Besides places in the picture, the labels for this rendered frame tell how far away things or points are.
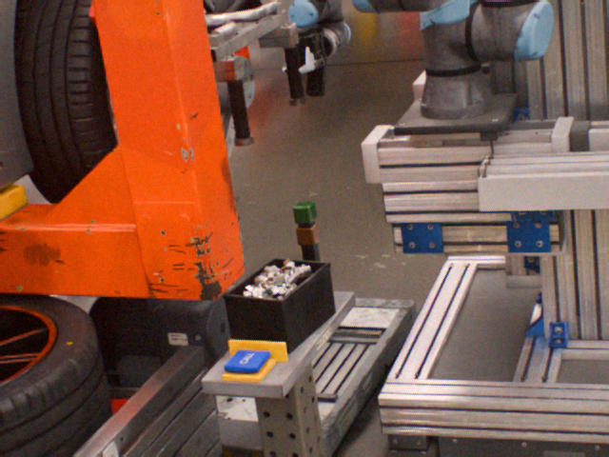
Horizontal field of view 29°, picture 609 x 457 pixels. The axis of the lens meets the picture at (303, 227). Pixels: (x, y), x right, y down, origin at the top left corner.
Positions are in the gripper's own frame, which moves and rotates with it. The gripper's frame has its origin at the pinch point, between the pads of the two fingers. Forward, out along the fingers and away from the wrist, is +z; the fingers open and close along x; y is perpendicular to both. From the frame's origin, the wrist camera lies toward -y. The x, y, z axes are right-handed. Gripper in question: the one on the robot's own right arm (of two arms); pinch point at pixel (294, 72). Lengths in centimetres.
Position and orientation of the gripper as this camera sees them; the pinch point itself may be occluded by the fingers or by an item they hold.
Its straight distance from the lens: 297.5
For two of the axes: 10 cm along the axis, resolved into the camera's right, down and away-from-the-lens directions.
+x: 9.3, 0.0, -3.8
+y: -1.3, -9.3, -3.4
